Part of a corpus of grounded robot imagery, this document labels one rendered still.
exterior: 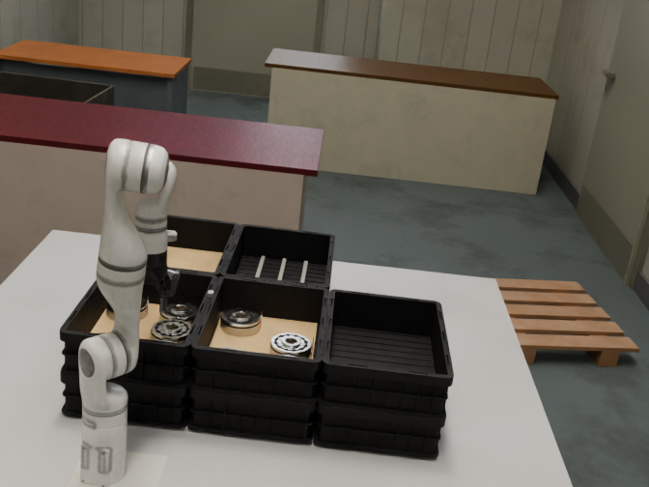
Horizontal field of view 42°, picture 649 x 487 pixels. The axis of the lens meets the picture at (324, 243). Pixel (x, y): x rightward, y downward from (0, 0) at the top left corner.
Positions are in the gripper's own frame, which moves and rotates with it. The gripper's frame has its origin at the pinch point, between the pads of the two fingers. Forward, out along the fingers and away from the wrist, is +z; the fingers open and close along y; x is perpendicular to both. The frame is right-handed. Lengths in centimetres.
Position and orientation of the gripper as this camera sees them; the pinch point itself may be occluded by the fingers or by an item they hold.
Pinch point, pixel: (149, 303)
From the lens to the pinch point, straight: 199.1
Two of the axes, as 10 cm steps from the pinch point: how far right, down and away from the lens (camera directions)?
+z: -1.0, 9.3, 3.6
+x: 0.6, -3.6, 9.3
